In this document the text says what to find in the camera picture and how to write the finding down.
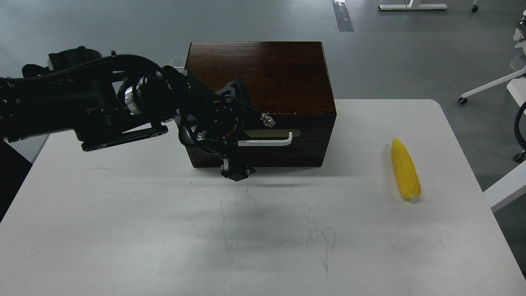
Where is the white table edge right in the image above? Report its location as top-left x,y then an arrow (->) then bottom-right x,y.
483,162 -> 526,213

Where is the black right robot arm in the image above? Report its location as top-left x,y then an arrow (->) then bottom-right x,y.
514,101 -> 526,163

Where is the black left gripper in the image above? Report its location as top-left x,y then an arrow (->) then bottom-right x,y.
179,70 -> 275,182

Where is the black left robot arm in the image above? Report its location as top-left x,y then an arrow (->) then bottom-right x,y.
0,46 -> 275,181

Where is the wooden drawer with white handle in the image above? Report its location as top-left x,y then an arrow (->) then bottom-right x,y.
187,119 -> 329,167

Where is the white chair leg with caster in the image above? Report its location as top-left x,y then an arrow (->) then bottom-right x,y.
458,66 -> 526,105

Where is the dark wooden drawer cabinet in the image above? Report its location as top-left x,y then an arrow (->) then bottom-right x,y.
185,42 -> 337,167

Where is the white table base far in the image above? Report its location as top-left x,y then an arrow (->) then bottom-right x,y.
378,0 -> 448,11

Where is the yellow corn cob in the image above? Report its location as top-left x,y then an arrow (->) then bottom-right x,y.
390,138 -> 422,201

